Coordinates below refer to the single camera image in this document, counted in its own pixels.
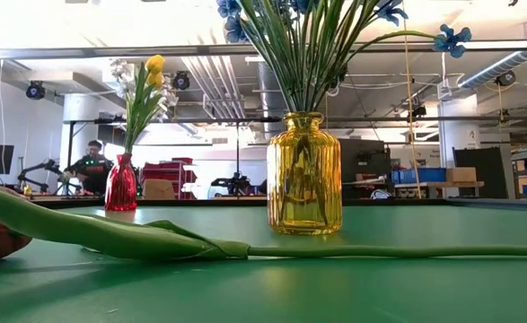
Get yellow artificial tulip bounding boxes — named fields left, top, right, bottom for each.
left=127, top=54, right=167, bottom=156
left=127, top=71, right=165, bottom=156

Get blue flower stem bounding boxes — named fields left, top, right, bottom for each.
left=298, top=0, right=473, bottom=113

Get yellow ribbed glass vase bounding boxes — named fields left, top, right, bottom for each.
left=266, top=111, right=344, bottom=237

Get red glass vase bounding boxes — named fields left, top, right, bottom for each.
left=103, top=152, right=138, bottom=213

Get red tool cart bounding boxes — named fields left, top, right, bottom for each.
left=141, top=156, right=198, bottom=201

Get brown cardboard box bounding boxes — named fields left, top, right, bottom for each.
left=445, top=166, right=478, bottom=183
left=142, top=179, right=177, bottom=201

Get green table mat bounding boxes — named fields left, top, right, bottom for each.
left=0, top=204, right=527, bottom=323

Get blue storage bins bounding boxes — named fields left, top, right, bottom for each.
left=391, top=167, right=448, bottom=185

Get wooden background table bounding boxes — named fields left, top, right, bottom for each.
left=395, top=180, right=485, bottom=199

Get person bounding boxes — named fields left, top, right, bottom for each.
left=67, top=139, right=115, bottom=196

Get black panel screen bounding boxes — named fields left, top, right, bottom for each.
left=452, top=146, right=509, bottom=198

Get gray vertical round duct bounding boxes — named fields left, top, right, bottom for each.
left=257, top=61, right=291, bottom=135

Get yellow hanging cord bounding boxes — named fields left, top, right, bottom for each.
left=400, top=0, right=424, bottom=199

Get black metal table frame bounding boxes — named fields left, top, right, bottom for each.
left=33, top=196, right=527, bottom=210

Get silver ventilation duct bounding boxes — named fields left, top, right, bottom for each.
left=458, top=49, right=527, bottom=91

